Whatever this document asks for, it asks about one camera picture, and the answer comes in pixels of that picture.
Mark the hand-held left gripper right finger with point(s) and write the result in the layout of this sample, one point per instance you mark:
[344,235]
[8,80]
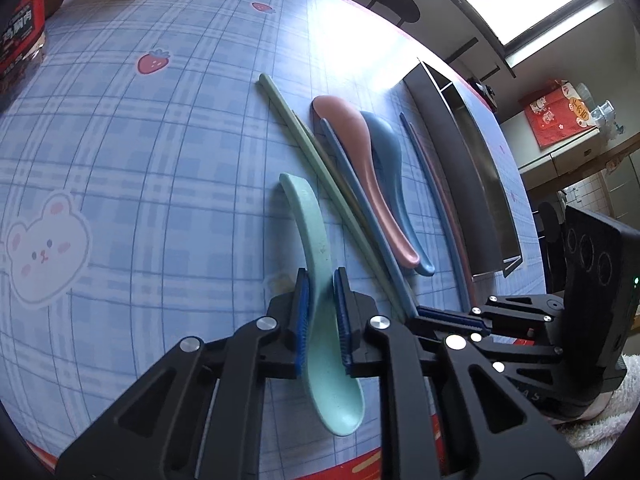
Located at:
[342,330]

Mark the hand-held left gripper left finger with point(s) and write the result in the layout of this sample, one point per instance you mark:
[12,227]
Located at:
[301,330]

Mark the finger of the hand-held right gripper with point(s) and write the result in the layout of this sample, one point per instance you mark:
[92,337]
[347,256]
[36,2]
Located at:
[452,317]
[545,380]

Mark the green plastic spoon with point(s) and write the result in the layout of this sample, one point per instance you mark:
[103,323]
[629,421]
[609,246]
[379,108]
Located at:
[320,260]

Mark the pink chopstick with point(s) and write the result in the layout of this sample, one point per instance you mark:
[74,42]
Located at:
[440,185]

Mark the perforated stainless steel tray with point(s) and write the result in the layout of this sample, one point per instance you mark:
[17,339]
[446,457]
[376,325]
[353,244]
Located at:
[470,170]

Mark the blue plastic spoon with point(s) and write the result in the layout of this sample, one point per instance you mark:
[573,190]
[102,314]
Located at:
[395,160]

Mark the pink plastic spoon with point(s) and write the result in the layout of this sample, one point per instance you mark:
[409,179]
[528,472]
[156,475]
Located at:
[360,155]

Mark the green chopstick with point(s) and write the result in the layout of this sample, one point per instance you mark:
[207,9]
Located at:
[300,130]

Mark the white refrigerator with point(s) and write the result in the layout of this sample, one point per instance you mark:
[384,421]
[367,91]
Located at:
[575,160]

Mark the red printed cloth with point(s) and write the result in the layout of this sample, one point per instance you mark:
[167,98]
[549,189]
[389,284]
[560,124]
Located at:
[555,117]

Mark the clear plastic containers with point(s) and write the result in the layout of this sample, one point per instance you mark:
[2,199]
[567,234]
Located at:
[602,110]

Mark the grey rice cooker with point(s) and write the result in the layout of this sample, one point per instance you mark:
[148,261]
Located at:
[487,94]

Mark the blue plaid table mat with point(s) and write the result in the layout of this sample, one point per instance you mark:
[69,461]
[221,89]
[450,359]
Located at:
[150,160]

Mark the black window sill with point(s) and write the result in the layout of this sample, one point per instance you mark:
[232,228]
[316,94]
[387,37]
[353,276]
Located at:
[470,15]

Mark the black round stool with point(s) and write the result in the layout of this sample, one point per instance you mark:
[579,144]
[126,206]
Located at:
[395,2]

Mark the red snack package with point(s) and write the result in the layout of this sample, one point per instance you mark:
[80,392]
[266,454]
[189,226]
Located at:
[20,35]

